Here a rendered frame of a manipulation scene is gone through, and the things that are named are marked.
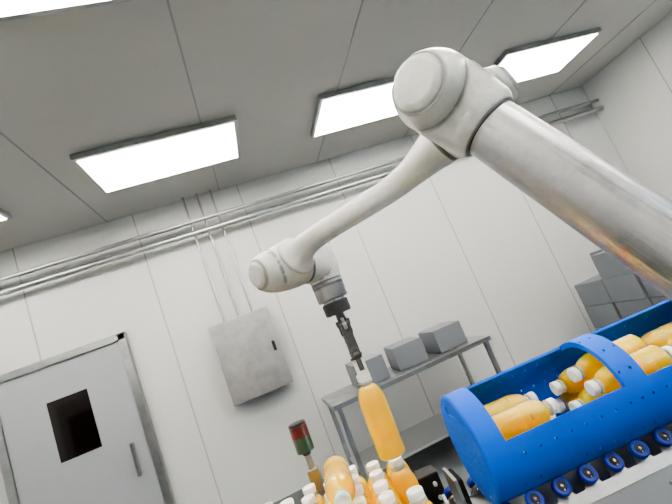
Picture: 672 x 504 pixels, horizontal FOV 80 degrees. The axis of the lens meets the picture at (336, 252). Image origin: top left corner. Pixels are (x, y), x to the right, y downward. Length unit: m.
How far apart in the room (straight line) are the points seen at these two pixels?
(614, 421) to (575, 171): 0.76
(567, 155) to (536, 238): 5.05
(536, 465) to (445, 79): 0.90
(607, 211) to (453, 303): 4.32
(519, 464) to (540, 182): 0.72
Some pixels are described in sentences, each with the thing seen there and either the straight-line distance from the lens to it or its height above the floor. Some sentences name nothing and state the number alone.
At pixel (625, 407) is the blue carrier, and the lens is 1.27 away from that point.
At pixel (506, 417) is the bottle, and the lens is 1.19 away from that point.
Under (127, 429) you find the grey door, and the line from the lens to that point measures 4.55.
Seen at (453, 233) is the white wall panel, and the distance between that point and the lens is 5.11.
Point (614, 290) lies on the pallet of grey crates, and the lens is 4.98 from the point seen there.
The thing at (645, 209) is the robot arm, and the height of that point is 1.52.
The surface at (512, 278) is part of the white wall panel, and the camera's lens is 5.36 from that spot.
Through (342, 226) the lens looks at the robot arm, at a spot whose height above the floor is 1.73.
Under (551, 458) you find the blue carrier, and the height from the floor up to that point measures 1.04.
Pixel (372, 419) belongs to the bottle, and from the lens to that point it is 1.13.
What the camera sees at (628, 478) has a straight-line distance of 1.33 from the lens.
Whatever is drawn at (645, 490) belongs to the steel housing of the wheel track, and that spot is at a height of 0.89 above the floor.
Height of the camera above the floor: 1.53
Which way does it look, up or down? 9 degrees up
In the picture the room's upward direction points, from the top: 22 degrees counter-clockwise
